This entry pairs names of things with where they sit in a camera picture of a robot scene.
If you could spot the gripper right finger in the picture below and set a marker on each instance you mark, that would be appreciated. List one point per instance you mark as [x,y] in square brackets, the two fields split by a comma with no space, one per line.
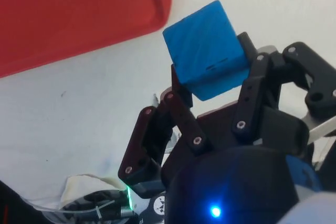
[249,98]

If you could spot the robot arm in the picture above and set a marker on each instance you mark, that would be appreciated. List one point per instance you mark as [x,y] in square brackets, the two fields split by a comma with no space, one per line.
[158,205]

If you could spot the red tray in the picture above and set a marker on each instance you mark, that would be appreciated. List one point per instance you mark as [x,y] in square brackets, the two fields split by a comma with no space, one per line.
[78,11]

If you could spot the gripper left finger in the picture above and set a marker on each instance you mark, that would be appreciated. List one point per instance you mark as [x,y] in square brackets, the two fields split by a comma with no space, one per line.
[147,142]

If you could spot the large blue cube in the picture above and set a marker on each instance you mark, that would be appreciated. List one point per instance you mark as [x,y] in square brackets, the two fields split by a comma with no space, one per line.
[204,48]

